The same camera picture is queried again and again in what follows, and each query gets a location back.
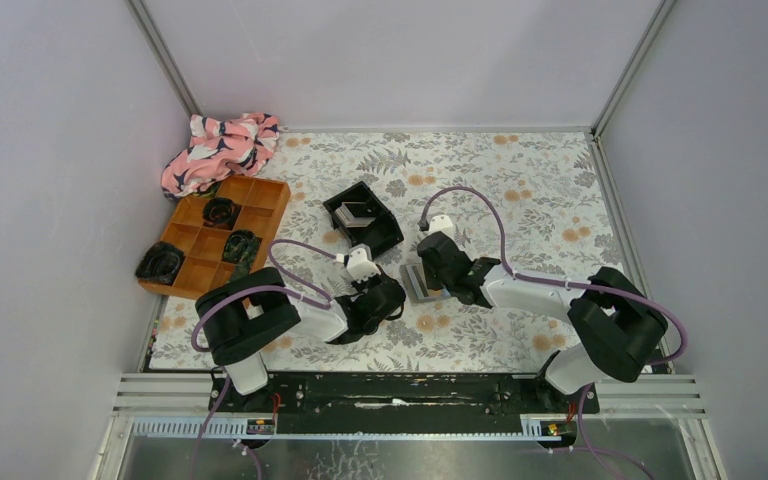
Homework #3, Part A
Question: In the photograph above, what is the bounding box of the floral patterned table mat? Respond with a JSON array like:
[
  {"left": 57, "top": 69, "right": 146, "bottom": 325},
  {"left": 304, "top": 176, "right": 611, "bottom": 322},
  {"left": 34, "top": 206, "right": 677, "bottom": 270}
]
[{"left": 147, "top": 130, "right": 655, "bottom": 375}]

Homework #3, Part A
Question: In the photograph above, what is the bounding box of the dark rolled belt upper compartment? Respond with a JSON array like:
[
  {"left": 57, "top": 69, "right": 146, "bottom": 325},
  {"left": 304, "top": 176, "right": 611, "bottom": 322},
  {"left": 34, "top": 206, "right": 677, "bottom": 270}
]
[{"left": 202, "top": 197, "right": 242, "bottom": 230}]

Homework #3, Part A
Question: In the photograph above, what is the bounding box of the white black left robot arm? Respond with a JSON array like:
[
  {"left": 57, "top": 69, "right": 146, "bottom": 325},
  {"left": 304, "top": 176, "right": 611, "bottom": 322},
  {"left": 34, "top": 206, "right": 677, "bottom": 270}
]
[{"left": 190, "top": 267, "right": 406, "bottom": 411}]

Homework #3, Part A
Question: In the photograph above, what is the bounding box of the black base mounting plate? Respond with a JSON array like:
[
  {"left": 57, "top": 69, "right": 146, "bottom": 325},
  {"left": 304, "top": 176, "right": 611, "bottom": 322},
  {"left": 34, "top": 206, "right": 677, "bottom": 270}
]
[{"left": 208, "top": 372, "right": 600, "bottom": 434}]

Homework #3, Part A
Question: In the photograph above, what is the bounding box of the pink navy patterned cloth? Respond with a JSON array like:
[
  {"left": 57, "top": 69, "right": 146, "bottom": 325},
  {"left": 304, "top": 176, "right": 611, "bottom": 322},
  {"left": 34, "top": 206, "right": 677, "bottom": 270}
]
[{"left": 160, "top": 112, "right": 280, "bottom": 199}]

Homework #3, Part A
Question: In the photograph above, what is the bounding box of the dark rolled belt outside tray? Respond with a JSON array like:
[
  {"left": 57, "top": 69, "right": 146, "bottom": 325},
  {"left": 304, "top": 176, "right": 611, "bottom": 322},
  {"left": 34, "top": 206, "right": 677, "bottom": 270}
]
[{"left": 135, "top": 241, "right": 185, "bottom": 285}]

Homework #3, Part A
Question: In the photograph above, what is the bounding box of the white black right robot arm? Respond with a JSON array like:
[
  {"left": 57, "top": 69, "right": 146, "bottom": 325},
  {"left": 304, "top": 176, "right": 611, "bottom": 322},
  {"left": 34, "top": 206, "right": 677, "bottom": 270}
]
[{"left": 417, "top": 232, "right": 668, "bottom": 412}]

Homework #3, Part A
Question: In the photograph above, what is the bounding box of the silver card in tray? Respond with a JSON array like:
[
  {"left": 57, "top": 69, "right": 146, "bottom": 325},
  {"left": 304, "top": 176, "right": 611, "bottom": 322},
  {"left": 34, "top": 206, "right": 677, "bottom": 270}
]
[{"left": 334, "top": 202, "right": 377, "bottom": 228}]

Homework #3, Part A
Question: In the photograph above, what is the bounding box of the dark rolled belt right compartment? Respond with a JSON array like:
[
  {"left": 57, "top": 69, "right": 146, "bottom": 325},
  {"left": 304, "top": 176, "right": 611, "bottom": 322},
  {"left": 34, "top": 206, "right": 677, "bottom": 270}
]
[{"left": 222, "top": 229, "right": 262, "bottom": 281}]

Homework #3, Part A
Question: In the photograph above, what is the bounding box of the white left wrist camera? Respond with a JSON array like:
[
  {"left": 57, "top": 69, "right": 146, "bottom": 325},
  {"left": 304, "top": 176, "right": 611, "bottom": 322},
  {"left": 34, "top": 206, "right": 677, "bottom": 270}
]
[{"left": 335, "top": 244, "right": 381, "bottom": 282}]

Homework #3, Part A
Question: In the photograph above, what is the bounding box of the black plastic card tray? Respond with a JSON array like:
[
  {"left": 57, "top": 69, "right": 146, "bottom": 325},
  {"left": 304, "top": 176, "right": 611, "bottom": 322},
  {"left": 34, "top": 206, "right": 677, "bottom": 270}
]
[{"left": 322, "top": 181, "right": 404, "bottom": 260}]

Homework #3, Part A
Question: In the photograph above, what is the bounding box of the orange compartment organizer tray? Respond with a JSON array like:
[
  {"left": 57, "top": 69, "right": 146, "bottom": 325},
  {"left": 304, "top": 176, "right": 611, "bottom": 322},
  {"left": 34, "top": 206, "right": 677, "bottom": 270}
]
[{"left": 137, "top": 176, "right": 290, "bottom": 299}]

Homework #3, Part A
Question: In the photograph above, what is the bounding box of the dark rolled belt compartment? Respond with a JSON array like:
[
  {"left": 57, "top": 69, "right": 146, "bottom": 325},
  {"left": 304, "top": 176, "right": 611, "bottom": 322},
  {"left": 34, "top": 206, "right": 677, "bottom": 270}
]
[
  {"left": 202, "top": 197, "right": 242, "bottom": 230},
  {"left": 222, "top": 229, "right": 262, "bottom": 281}
]

